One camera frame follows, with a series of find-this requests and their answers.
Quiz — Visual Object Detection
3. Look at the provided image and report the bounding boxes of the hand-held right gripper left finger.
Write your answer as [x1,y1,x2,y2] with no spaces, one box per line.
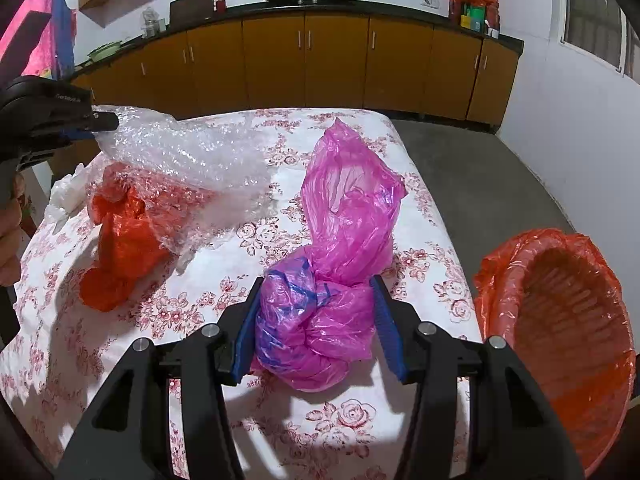
[52,276,266,480]

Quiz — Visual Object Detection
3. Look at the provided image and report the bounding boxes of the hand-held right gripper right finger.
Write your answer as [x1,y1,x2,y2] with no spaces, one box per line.
[369,275,586,480]

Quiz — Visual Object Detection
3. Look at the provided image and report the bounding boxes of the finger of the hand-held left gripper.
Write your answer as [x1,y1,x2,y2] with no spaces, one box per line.
[35,111,120,133]
[25,130,97,158]

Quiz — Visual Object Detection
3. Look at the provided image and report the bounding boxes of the small white plastic bag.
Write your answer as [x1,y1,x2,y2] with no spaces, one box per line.
[47,164,93,223]

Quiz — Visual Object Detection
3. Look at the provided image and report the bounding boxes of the clear bubble wrap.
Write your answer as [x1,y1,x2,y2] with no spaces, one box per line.
[92,105,276,256]

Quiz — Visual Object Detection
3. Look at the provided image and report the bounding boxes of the orange plastic bag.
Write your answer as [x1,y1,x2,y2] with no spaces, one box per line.
[80,162,216,313]

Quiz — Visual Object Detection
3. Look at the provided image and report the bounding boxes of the red basket with liner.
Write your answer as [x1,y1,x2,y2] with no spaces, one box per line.
[472,228,638,478]

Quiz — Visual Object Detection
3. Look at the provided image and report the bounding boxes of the pink plastic bag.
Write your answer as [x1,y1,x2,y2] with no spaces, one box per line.
[252,117,407,393]

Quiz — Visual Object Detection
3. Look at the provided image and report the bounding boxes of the person's left hand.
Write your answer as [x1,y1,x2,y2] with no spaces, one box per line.
[0,172,26,288]

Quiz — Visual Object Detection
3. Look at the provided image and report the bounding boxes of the green basin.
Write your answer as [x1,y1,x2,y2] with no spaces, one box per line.
[87,41,123,62]

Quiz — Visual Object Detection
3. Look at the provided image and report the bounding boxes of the table with floral cloth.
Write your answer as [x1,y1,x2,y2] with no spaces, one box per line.
[0,107,486,480]

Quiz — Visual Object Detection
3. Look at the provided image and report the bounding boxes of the glass jar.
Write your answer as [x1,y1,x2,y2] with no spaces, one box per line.
[141,6,167,38]

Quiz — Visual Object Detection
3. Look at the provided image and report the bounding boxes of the dark cutting board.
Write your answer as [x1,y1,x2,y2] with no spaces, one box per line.
[169,0,215,21]

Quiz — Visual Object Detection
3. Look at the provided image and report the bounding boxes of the wooden base cabinets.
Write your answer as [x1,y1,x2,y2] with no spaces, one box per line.
[65,10,523,128]

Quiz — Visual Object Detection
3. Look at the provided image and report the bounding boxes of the black kitchen countertop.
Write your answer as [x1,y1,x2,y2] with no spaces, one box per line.
[70,0,525,81]

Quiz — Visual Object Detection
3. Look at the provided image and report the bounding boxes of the green canister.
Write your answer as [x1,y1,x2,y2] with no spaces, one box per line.
[467,2,487,33]

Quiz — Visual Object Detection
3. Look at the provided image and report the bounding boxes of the barred sliding window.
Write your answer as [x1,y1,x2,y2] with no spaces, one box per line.
[560,0,640,83]

